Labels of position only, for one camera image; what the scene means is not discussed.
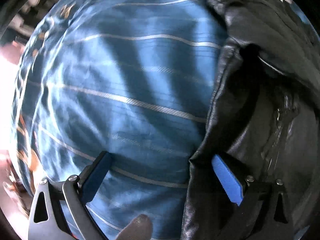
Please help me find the black leather jacket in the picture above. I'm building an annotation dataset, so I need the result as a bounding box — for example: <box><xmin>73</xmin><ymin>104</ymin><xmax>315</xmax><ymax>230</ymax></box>
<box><xmin>181</xmin><ymin>0</ymin><xmax>319</xmax><ymax>239</ymax></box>

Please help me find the blue striped bed cover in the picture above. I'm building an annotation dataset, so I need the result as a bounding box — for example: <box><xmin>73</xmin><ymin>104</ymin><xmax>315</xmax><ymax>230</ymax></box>
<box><xmin>11</xmin><ymin>0</ymin><xmax>313</xmax><ymax>240</ymax></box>

